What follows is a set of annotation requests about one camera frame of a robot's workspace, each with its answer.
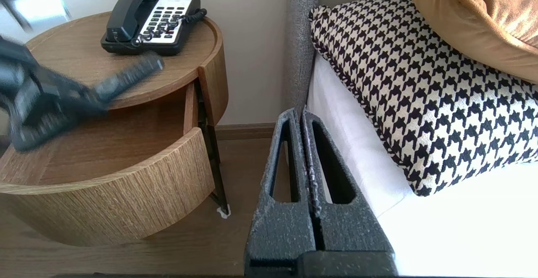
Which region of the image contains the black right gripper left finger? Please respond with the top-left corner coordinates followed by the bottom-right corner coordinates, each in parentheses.
top-left (246, 109), bottom-right (316, 270)

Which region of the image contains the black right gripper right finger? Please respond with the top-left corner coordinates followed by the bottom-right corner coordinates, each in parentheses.
top-left (303, 111), bottom-right (396, 252)

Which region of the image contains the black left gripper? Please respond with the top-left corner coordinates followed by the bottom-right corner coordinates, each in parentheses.
top-left (8, 70), bottom-right (110, 152)

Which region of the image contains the black TV remote control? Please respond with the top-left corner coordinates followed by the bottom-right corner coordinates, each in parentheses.
top-left (95, 52), bottom-right (165, 102)

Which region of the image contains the black metal table leg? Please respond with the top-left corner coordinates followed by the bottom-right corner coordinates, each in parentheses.
top-left (195, 80), bottom-right (232, 220)

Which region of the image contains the brown wooden baseboard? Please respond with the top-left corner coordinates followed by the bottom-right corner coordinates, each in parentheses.
top-left (214, 123), bottom-right (277, 141)

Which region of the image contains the white bed sheet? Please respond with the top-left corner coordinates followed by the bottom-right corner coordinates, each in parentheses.
top-left (306, 53), bottom-right (538, 278)

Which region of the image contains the black telephone handset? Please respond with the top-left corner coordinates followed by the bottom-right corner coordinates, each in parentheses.
top-left (106, 0), bottom-right (161, 42)

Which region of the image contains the black white desk telephone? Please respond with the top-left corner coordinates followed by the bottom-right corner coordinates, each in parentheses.
top-left (100, 0), bottom-right (201, 56)

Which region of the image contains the black white houndstooth pillow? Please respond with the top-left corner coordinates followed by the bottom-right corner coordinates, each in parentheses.
top-left (308, 0), bottom-right (538, 197)

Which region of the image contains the grey upholstered headboard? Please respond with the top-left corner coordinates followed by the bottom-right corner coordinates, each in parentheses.
top-left (287, 0), bottom-right (322, 121)

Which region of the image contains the brown velvet cushion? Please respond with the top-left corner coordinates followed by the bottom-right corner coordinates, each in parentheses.
top-left (404, 0), bottom-right (538, 85)

